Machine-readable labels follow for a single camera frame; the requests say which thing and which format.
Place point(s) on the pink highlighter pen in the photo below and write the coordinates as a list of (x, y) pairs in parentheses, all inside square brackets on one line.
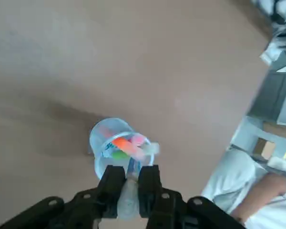
[(138, 139)]

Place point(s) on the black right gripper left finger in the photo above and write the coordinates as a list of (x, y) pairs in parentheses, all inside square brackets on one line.
[(85, 207)]

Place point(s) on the green highlighter pen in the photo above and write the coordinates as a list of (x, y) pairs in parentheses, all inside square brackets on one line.
[(119, 155)]

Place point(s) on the grey metal frame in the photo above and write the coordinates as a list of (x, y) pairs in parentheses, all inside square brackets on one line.
[(271, 95)]

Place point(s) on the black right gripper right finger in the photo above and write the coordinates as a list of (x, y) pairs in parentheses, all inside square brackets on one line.
[(166, 210)]

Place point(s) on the blue marker pen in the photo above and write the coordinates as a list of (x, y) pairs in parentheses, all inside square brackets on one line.
[(133, 167)]

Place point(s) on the clear plastic cup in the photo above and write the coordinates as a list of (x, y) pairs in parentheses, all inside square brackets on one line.
[(102, 128)]

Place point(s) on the orange highlighter pen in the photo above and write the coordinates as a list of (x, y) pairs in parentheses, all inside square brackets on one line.
[(121, 143)]

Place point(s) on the person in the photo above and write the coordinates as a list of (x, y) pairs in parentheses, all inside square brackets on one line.
[(228, 171)]

